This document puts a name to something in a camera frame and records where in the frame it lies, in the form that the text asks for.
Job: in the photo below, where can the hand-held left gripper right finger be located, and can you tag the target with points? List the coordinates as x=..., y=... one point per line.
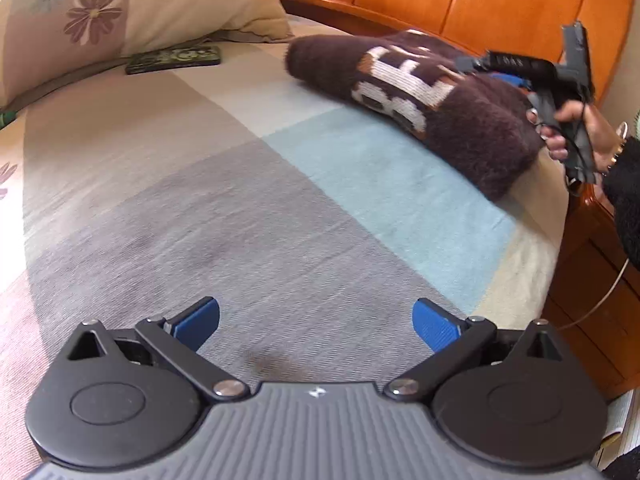
x=435, y=322

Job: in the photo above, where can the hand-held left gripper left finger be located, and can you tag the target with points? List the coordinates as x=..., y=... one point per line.
x=197, y=320

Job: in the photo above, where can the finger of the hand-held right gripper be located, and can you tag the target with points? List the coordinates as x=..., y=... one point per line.
x=510, y=80
x=505, y=62

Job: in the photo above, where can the brown fuzzy sweater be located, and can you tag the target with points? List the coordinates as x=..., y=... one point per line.
x=450, y=105

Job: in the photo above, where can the person's right forearm dark sleeve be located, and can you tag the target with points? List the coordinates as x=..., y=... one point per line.
x=625, y=195

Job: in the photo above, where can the person's right hand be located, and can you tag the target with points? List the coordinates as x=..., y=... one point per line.
x=597, y=132

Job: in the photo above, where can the wooden headboard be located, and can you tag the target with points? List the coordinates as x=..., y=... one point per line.
x=475, y=5

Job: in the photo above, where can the wooden bedside cabinet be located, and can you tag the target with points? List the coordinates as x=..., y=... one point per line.
x=600, y=280

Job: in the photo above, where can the dark patterned flat case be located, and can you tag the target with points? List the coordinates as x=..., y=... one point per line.
x=172, y=58

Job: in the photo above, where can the green glass bottle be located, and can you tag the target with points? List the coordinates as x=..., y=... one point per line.
x=4, y=118

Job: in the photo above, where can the floral patchwork pillow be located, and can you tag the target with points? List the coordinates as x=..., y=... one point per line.
x=150, y=5

